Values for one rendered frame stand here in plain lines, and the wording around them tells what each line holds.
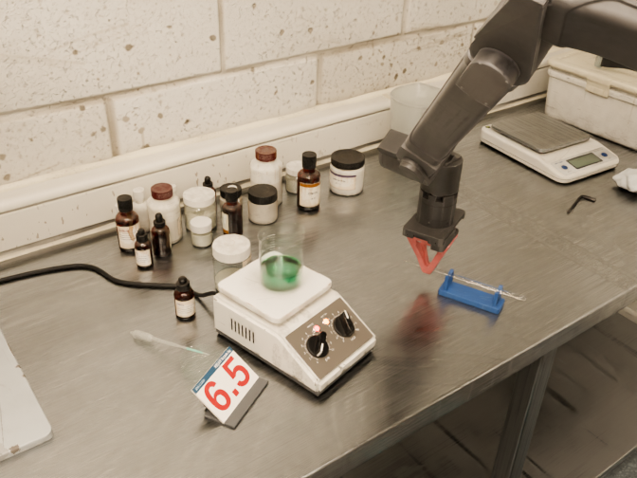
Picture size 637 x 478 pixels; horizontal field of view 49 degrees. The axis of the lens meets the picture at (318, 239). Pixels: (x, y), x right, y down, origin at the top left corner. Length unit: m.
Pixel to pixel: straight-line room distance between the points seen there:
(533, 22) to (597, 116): 1.24
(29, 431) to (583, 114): 1.38
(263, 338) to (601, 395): 1.28
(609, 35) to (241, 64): 0.91
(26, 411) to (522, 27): 0.72
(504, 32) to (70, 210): 0.86
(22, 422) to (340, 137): 0.87
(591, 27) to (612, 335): 1.78
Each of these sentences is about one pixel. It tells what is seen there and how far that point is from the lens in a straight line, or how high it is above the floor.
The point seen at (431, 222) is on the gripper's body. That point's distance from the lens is 1.05.
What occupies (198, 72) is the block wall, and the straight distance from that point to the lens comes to 1.31.
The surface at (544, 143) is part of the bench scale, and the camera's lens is 1.59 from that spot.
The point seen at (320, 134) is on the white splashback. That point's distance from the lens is 1.46.
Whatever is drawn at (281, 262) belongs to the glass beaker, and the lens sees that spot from 0.92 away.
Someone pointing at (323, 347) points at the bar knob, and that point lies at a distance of 0.92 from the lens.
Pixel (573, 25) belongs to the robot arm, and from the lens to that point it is 0.55.
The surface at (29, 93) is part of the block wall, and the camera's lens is 1.21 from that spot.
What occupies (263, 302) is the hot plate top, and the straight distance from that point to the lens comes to 0.94.
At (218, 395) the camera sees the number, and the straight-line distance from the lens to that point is 0.91.
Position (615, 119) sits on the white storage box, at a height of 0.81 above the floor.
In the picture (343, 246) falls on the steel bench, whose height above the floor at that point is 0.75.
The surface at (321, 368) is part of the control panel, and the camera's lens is 0.92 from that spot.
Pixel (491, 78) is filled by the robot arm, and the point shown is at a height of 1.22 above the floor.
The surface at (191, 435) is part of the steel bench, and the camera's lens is 0.90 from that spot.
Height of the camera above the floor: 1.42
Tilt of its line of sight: 33 degrees down
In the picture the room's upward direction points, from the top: 2 degrees clockwise
